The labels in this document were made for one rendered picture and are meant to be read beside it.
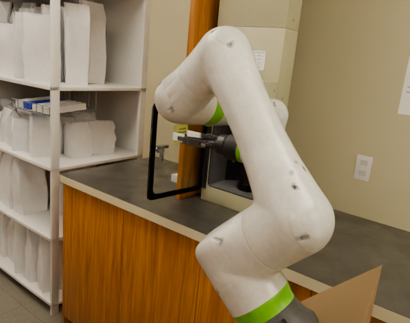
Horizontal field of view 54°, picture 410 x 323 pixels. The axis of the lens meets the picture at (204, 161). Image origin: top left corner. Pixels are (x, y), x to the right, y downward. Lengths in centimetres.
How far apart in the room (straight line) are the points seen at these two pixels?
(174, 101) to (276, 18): 79
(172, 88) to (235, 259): 42
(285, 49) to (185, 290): 104
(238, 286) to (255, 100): 35
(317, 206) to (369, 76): 129
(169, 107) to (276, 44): 76
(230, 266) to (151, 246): 104
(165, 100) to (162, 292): 106
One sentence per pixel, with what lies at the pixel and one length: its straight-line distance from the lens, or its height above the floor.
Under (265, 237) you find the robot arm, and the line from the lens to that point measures 70.
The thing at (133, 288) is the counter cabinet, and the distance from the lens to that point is 196.
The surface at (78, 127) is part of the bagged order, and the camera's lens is 254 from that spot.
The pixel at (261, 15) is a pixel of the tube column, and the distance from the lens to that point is 167.
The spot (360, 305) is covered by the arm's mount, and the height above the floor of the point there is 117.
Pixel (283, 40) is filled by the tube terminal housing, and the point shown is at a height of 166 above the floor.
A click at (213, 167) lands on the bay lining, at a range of 184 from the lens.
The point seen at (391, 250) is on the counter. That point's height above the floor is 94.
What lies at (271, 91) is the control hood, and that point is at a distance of 157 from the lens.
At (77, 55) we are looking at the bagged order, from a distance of 248.
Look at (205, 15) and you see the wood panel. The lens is 180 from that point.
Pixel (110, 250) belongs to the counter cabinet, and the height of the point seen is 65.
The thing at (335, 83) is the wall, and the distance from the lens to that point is 197.
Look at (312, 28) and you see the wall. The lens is 204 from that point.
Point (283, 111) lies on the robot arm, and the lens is 130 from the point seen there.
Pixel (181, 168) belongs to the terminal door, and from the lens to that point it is 173.
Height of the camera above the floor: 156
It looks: 14 degrees down
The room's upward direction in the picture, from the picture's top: 5 degrees clockwise
